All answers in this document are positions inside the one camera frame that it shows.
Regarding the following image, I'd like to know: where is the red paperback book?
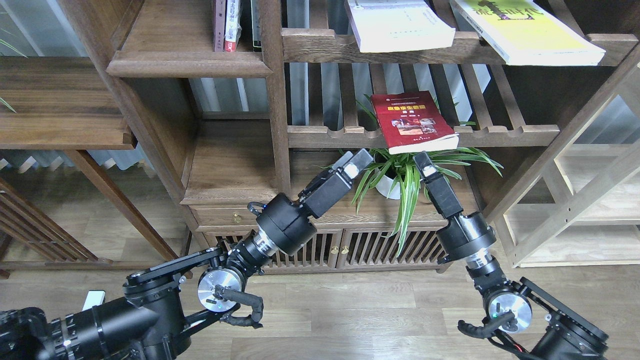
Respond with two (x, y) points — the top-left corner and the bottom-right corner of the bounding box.
(370, 91), (459, 155)

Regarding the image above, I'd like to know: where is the dark slatted wooden rack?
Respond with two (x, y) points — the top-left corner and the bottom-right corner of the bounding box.
(0, 179), (118, 280)

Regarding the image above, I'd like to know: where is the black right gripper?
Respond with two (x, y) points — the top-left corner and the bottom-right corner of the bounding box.
(413, 151), (464, 219)

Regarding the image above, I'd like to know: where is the yellow green paperback book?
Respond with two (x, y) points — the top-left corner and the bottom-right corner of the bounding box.
(450, 0), (606, 67)

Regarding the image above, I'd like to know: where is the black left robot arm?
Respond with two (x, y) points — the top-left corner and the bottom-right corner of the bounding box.
(1, 149), (373, 360)

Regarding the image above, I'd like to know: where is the white paperback book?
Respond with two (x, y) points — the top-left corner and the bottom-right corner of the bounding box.
(345, 0), (456, 53)

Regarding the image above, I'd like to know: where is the dark wooden bookshelf cabinet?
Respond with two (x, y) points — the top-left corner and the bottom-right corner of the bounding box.
(59, 0), (639, 247)

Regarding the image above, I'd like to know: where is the green spider plant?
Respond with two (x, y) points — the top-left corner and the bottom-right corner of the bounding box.
(352, 94), (503, 252)

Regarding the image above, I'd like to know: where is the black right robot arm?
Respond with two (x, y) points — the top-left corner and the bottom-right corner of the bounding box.
(414, 152), (608, 360)

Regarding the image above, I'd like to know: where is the white metal leg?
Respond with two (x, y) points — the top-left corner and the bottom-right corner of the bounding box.
(82, 290), (106, 312)

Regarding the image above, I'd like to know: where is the dark green upright book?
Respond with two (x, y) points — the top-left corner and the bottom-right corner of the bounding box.
(250, 0), (262, 52)

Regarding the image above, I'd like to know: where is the dark maroon upright book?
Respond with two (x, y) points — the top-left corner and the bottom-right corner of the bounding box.
(211, 0), (227, 52)

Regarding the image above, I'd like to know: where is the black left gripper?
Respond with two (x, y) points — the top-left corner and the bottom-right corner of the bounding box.
(298, 148), (374, 219)

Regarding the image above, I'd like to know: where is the red white upright book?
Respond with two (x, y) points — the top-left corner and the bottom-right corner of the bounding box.
(223, 0), (243, 52)

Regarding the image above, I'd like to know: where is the white plant pot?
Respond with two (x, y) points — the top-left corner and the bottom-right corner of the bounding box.
(375, 162), (403, 200)

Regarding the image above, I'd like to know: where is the light wooden shelf frame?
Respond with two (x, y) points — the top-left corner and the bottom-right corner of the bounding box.
(494, 66), (640, 267)

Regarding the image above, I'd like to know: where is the brass drawer knob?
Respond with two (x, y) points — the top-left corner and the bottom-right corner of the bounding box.
(232, 212), (243, 224)

